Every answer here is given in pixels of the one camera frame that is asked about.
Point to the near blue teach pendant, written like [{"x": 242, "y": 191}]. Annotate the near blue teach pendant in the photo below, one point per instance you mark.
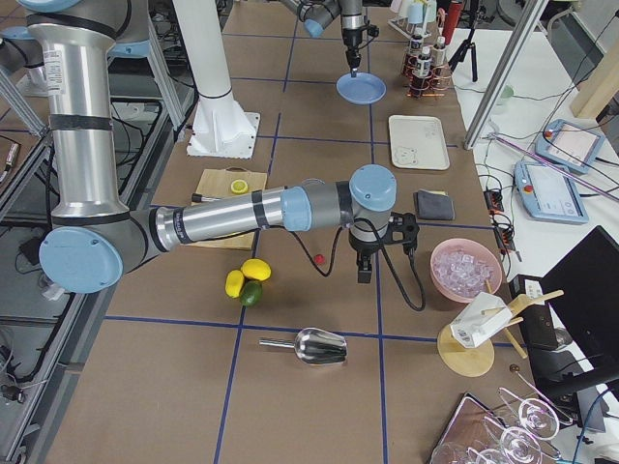
[{"x": 547, "y": 194}]

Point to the steel ice scoop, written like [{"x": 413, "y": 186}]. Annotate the steel ice scoop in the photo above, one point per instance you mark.
[{"x": 313, "y": 346}]

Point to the cream bear tray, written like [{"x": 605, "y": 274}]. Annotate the cream bear tray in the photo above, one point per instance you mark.
[{"x": 417, "y": 142}]

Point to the left dark bottle white cap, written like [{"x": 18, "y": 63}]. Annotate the left dark bottle white cap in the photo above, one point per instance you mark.
[{"x": 423, "y": 63}]

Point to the pink ice bowl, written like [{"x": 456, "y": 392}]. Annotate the pink ice bowl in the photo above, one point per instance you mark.
[{"x": 461, "y": 269}]

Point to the steel muddler black cap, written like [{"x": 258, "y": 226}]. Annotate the steel muddler black cap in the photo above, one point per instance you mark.
[{"x": 199, "y": 198}]

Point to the oval yellow lemon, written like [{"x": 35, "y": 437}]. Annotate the oval yellow lemon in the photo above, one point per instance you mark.
[{"x": 234, "y": 283}]

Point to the black monitor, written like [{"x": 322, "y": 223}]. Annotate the black monitor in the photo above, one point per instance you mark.
[{"x": 588, "y": 276}]

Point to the black camera tripod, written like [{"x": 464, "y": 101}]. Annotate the black camera tripod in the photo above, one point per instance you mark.
[{"x": 468, "y": 46}]

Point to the bottom dark bottle white cap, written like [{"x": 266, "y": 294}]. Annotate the bottom dark bottle white cap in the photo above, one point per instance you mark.
[{"x": 416, "y": 44}]

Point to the wooden cup stand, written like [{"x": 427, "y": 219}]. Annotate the wooden cup stand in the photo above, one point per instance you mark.
[{"x": 475, "y": 362}]

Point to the copper wire bottle rack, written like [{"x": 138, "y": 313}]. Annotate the copper wire bottle rack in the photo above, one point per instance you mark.
[{"x": 435, "y": 85}]

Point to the grey yellow cloth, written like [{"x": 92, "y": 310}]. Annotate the grey yellow cloth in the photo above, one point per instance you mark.
[{"x": 431, "y": 205}]

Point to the green lime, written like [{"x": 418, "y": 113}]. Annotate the green lime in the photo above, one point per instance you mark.
[{"x": 251, "y": 293}]

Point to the dark bottle white cap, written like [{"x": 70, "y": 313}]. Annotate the dark bottle white cap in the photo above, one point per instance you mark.
[
  {"x": 438, "y": 52},
  {"x": 416, "y": 44},
  {"x": 423, "y": 63}
]

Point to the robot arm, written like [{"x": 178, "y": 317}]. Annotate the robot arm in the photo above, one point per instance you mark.
[
  {"x": 316, "y": 16},
  {"x": 95, "y": 238}
]

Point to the aluminium frame post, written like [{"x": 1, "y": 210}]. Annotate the aluminium frame post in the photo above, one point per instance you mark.
[{"x": 525, "y": 26}]

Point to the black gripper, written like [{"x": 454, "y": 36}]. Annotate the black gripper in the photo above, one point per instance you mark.
[
  {"x": 364, "y": 250},
  {"x": 351, "y": 38}
]

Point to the wine glass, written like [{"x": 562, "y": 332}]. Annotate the wine glass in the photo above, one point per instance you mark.
[
  {"x": 532, "y": 414},
  {"x": 515, "y": 443}
]

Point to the right dark bottle white cap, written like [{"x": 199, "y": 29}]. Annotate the right dark bottle white cap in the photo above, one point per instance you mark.
[{"x": 438, "y": 52}]

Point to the round yellow lemon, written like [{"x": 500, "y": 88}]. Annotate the round yellow lemon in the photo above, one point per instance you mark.
[{"x": 256, "y": 269}]

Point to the blue plate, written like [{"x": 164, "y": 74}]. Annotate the blue plate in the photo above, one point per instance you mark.
[{"x": 363, "y": 88}]

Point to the white paper carton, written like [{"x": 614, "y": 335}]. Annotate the white paper carton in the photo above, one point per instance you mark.
[{"x": 484, "y": 317}]

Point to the far blue teach pendant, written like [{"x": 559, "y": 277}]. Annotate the far blue teach pendant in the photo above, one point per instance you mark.
[{"x": 567, "y": 144}]

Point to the blue teach pendant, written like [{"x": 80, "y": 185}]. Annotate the blue teach pendant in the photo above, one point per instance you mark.
[
  {"x": 567, "y": 144},
  {"x": 547, "y": 194}
]

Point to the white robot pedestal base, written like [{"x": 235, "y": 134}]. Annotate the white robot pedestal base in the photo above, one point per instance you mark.
[{"x": 220, "y": 128}]

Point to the lemon half slice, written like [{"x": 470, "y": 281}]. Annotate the lemon half slice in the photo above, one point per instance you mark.
[{"x": 239, "y": 186}]

